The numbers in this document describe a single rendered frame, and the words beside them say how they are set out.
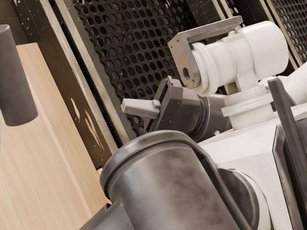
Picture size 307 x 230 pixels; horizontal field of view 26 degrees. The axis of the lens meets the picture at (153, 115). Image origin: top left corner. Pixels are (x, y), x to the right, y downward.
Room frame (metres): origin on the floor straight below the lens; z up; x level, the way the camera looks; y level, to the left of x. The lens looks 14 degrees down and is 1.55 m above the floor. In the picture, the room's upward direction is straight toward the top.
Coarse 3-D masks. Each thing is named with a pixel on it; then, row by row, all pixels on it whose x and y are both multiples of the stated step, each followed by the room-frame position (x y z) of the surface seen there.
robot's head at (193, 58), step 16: (240, 16) 0.79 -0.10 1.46; (192, 32) 0.76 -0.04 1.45; (208, 32) 0.77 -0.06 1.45; (224, 32) 0.81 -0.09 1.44; (176, 48) 0.76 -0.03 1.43; (192, 48) 0.76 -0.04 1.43; (176, 64) 0.77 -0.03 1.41; (192, 64) 0.74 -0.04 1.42; (208, 64) 0.73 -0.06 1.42; (192, 80) 0.74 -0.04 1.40; (208, 80) 0.74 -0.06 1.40
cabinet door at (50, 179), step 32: (32, 64) 1.21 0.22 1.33; (32, 128) 1.12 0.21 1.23; (64, 128) 1.17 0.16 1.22; (0, 160) 1.04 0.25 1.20; (32, 160) 1.08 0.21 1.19; (64, 160) 1.13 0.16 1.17; (0, 192) 1.00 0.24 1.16; (32, 192) 1.04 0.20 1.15; (64, 192) 1.09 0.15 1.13; (96, 192) 1.13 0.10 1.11; (0, 224) 0.96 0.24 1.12; (32, 224) 1.00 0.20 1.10; (64, 224) 1.05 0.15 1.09
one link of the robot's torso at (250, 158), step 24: (240, 120) 0.74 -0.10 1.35; (264, 120) 0.74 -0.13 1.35; (288, 120) 0.59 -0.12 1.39; (216, 144) 0.67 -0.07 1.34; (240, 144) 0.64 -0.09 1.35; (264, 144) 0.62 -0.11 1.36; (288, 144) 0.59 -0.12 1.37; (240, 168) 0.62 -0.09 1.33; (264, 168) 0.61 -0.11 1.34; (288, 168) 0.60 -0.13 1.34; (240, 192) 0.60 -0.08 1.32; (264, 192) 0.60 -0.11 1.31; (288, 192) 0.59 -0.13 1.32; (264, 216) 0.59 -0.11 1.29; (288, 216) 0.58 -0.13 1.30
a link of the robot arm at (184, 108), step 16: (176, 80) 1.09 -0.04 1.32; (160, 96) 1.10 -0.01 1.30; (176, 96) 1.07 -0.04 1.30; (192, 96) 1.10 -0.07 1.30; (208, 96) 1.12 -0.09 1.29; (224, 96) 1.14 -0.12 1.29; (160, 112) 1.08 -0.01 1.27; (176, 112) 1.08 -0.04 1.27; (192, 112) 1.09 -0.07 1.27; (208, 112) 1.09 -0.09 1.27; (144, 128) 1.13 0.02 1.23; (160, 128) 1.08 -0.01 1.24; (176, 128) 1.10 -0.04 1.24; (192, 128) 1.10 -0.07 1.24; (208, 128) 1.09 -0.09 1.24; (224, 128) 1.10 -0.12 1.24
